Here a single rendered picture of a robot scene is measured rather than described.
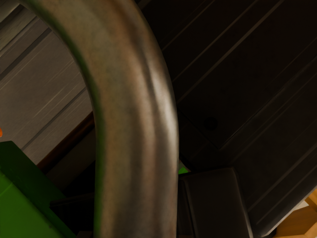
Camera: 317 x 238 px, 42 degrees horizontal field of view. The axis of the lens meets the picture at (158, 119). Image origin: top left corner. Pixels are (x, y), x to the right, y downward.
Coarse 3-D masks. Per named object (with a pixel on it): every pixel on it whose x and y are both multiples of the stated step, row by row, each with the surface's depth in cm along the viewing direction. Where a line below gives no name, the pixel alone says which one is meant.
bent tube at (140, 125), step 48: (48, 0) 14; (96, 0) 14; (96, 48) 14; (144, 48) 14; (96, 96) 14; (144, 96) 14; (96, 144) 15; (144, 144) 14; (96, 192) 14; (144, 192) 14
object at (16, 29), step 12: (0, 0) 19; (12, 0) 19; (0, 12) 19; (12, 12) 19; (24, 12) 19; (0, 24) 19; (12, 24) 19; (24, 24) 19; (0, 36) 19; (12, 36) 19; (0, 48) 19
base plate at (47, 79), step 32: (32, 32) 52; (0, 64) 52; (32, 64) 57; (64, 64) 62; (0, 96) 57; (32, 96) 63; (64, 96) 70; (32, 128) 70; (64, 128) 79; (32, 160) 79
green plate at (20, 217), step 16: (0, 144) 23; (0, 160) 18; (16, 160) 23; (0, 176) 17; (16, 176) 18; (32, 176) 23; (0, 192) 17; (16, 192) 17; (32, 192) 18; (48, 192) 23; (0, 208) 17; (16, 208) 17; (32, 208) 17; (48, 208) 18; (0, 224) 17; (16, 224) 17; (32, 224) 17; (48, 224) 17; (64, 224) 18
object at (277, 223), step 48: (144, 0) 26; (192, 0) 25; (240, 0) 25; (288, 0) 24; (192, 48) 25; (240, 48) 24; (288, 48) 24; (192, 96) 24; (240, 96) 24; (288, 96) 23; (192, 144) 24; (240, 144) 23; (288, 144) 23; (288, 192) 22
